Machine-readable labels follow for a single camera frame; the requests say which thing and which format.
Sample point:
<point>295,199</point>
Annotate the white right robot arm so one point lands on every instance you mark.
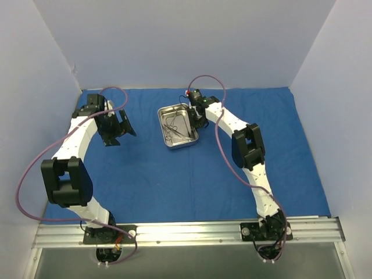
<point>247,152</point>

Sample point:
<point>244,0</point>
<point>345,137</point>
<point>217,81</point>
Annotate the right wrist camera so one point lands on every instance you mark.
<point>195,97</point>

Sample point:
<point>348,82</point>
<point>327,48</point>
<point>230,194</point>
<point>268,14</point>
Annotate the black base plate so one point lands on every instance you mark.
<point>104,235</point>
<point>256,231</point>

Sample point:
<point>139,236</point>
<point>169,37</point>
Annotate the steel forceps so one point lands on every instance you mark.
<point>177,120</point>
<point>171,133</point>

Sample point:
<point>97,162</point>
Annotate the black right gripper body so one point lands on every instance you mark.
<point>196,119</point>

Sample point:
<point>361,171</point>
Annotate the blue surgical drape cloth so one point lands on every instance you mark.
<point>143,181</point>

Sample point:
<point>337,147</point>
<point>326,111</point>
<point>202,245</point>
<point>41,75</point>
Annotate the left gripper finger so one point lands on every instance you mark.
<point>125,125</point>
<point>111,141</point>

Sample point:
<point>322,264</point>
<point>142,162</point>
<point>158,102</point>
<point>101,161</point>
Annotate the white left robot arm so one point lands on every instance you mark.
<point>65,176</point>

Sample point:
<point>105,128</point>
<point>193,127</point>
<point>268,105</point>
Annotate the steel scalpel handle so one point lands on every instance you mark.
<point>191,131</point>

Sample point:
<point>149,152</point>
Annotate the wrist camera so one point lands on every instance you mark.
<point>195,97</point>
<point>95,103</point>

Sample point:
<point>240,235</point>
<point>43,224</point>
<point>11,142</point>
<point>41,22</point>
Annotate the stainless steel instrument tray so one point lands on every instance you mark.
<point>168,111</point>

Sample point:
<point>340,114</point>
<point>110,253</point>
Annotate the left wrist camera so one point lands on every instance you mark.
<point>95,103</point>

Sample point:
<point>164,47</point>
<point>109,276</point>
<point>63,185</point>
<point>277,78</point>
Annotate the aluminium front rail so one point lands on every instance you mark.
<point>311,229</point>

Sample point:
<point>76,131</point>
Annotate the steel forceps upper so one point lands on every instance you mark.
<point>177,120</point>

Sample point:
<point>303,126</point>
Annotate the steel forceps lower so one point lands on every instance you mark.
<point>171,133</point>

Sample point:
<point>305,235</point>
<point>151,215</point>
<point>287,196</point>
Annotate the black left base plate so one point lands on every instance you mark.
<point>104,235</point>

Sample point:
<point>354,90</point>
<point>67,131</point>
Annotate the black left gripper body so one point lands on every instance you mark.
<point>117,132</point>

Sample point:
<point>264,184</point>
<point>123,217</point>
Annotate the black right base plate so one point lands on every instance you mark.
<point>256,231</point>

